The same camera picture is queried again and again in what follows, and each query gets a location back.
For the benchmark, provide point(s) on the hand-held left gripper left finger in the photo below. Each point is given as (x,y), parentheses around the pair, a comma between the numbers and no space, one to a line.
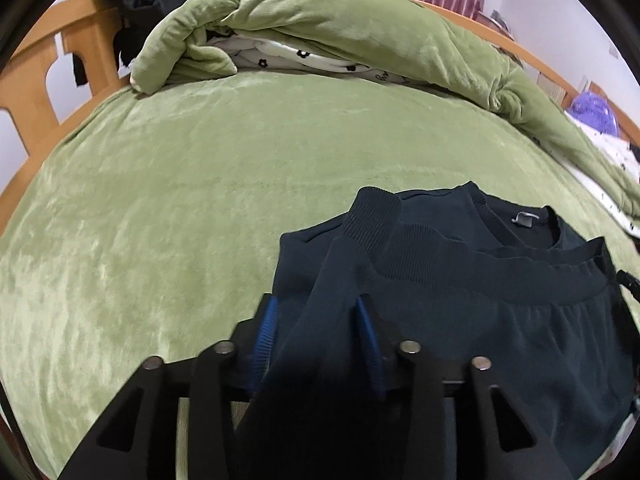
(265,335)

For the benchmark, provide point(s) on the purple plush toy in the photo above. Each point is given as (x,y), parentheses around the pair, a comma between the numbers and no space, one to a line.
(595,112)

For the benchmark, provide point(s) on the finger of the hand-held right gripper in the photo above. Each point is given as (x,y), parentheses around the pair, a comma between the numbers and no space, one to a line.
(631,285)

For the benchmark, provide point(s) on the white floral sheet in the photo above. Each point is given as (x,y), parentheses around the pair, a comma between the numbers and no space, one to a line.
(300,60)

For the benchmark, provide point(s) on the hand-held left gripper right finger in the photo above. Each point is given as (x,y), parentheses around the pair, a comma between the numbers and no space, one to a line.
(371,345)

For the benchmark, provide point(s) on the dark navy sweatshirt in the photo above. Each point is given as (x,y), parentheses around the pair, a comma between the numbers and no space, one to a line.
(500,335)

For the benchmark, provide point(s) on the white wall socket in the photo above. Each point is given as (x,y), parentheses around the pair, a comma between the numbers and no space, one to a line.
(614,50)

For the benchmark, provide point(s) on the green plush rolled duvet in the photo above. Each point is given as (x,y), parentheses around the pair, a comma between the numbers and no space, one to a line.
(350,25)

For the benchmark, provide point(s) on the wooden bed frame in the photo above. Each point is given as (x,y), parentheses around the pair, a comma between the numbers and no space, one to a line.
(30,80)

